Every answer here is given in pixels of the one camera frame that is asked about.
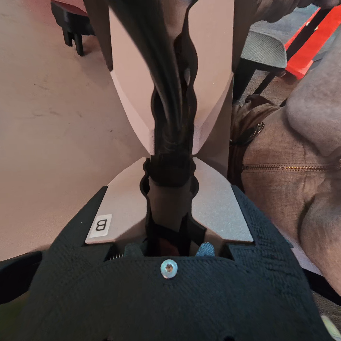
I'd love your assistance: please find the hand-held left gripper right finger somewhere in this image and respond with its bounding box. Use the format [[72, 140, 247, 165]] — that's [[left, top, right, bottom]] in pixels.
[[188, 157, 254, 244]]

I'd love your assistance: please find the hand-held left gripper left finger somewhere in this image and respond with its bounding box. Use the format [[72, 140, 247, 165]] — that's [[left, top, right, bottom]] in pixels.
[[85, 157, 153, 245]]

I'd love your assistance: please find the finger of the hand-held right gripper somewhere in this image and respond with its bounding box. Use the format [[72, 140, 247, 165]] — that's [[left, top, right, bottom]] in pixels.
[[173, 0, 234, 155], [109, 5, 160, 155]]

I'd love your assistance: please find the black pronged adapter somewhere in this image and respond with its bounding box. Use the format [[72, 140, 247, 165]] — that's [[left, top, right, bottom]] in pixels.
[[50, 1, 94, 57]]

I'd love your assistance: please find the grey mesh chair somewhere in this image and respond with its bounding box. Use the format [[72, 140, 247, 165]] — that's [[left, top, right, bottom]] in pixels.
[[233, 29, 288, 100]]

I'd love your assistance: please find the person's torso in grey hoodie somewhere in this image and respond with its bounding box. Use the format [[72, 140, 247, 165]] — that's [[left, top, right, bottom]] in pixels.
[[241, 35, 341, 296]]

